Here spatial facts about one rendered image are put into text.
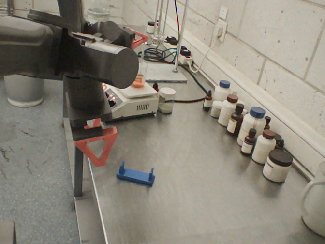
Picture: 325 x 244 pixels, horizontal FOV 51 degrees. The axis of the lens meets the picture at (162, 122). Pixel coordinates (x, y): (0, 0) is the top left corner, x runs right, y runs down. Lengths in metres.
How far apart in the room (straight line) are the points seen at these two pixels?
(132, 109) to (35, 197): 0.99
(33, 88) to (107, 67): 2.36
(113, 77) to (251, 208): 0.58
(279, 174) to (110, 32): 0.63
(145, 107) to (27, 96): 1.73
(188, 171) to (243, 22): 0.75
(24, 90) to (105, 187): 1.98
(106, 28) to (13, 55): 0.69
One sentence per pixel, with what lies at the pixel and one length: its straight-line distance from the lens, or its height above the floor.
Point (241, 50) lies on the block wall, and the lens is 1.50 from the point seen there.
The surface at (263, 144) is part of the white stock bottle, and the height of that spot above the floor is 0.82.
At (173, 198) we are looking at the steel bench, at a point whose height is 0.75.
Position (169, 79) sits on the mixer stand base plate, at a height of 0.76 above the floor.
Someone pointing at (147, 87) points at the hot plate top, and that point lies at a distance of 1.23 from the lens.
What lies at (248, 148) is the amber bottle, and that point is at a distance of 1.12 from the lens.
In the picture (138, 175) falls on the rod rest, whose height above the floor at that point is 0.76.
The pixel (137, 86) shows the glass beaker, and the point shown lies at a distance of 1.21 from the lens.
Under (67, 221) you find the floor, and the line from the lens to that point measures 1.86.
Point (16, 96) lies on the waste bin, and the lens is 2.83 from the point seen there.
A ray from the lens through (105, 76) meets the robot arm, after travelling 0.46.
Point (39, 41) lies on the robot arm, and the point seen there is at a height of 1.20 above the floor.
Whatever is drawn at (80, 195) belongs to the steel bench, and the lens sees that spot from 1.86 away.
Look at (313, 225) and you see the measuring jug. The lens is 0.93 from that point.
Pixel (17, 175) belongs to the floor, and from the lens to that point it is 2.16.
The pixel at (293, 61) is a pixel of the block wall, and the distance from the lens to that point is 1.24.
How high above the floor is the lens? 1.32
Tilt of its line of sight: 28 degrees down
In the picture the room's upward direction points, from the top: 9 degrees clockwise
